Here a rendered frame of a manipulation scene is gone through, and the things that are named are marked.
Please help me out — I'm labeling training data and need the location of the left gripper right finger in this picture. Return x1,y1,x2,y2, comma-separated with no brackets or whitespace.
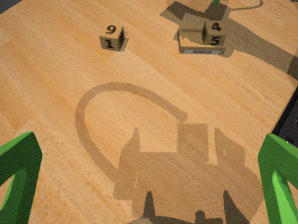
258,133,298,224

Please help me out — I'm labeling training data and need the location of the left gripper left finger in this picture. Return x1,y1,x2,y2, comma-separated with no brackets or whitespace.
0,132,43,224

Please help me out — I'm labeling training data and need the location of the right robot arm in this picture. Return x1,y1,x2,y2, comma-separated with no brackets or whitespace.
277,95,298,148

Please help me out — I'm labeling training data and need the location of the brown number cube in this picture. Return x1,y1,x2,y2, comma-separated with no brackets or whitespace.
98,23,125,51
201,20,227,45

